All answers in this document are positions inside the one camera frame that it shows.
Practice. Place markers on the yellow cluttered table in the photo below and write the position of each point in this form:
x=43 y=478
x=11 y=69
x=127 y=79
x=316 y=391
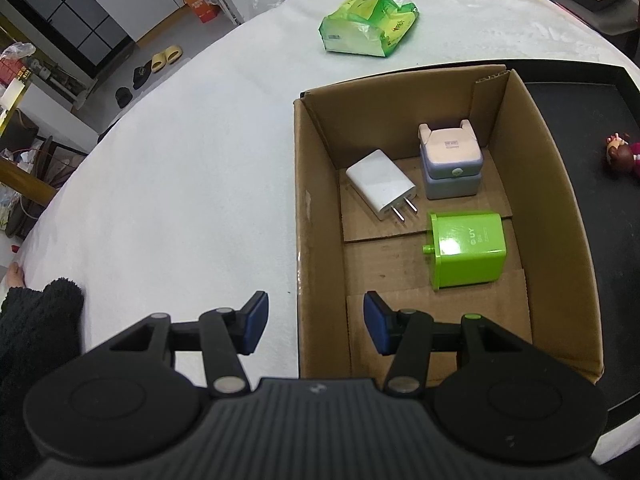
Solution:
x=26 y=147

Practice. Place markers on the yellow slippers pair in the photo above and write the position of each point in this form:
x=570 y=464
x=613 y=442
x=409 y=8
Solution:
x=166 y=57

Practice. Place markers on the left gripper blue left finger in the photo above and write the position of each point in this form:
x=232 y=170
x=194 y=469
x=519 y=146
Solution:
x=254 y=317

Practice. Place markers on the green tissue pack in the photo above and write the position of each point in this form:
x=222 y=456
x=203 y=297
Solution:
x=368 y=27

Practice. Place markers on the orange box on floor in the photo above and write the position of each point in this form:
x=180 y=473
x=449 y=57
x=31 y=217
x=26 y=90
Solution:
x=205 y=10

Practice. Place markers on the brown cardboard box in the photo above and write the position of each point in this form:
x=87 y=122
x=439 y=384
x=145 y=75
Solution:
x=516 y=251

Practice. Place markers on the black slippers pair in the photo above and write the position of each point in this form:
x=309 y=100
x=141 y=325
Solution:
x=123 y=95

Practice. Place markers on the pink grey cube charger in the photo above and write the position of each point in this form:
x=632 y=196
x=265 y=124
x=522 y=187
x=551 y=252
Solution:
x=452 y=161

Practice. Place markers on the black shallow tray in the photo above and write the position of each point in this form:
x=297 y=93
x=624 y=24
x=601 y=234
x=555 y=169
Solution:
x=583 y=103

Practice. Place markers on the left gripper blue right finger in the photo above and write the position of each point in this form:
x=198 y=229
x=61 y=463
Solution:
x=380 y=322

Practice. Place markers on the white wall charger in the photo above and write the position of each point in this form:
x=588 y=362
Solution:
x=383 y=186

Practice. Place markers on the brown monkey figurine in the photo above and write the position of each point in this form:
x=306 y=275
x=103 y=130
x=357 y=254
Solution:
x=622 y=155

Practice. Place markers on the left hand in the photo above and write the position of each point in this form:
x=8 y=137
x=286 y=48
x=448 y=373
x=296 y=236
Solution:
x=15 y=276

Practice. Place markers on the white cabinet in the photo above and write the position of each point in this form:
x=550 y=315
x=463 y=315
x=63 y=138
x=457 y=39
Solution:
x=138 y=17

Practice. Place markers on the green cube charger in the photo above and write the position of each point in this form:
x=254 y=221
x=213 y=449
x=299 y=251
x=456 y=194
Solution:
x=467 y=248

